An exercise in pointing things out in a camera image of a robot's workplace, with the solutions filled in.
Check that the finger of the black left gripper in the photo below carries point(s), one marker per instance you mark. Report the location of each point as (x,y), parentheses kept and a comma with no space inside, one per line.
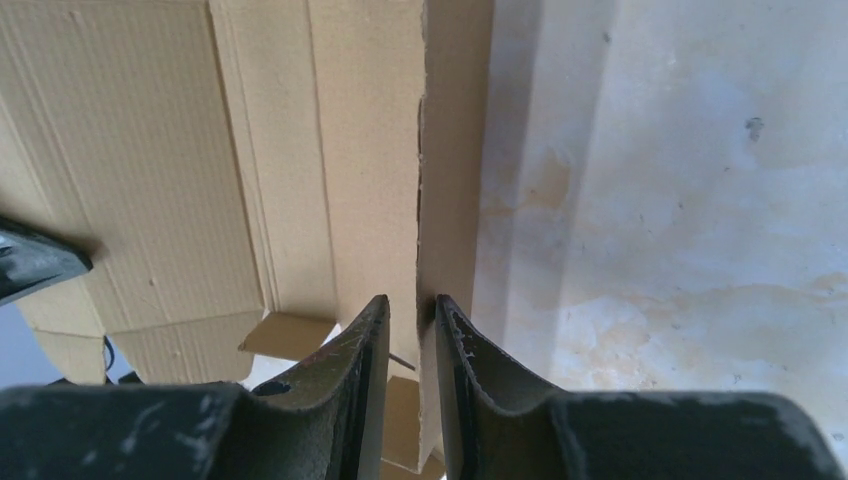
(32,261)

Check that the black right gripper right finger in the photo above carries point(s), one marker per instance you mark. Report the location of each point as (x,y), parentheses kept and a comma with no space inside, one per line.
(502,421)

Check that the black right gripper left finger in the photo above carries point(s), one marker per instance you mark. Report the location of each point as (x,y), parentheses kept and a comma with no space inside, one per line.
(320,419)

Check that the brown cardboard box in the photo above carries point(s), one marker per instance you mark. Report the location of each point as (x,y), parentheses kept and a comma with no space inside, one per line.
(245,174)

